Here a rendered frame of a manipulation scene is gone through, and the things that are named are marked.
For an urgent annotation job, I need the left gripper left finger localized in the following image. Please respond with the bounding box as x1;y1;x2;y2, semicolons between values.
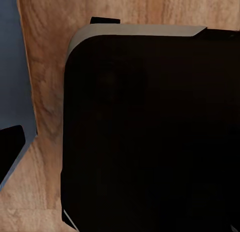
0;125;26;184

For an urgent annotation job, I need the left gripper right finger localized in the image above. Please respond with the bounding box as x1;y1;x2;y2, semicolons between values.
225;125;240;164

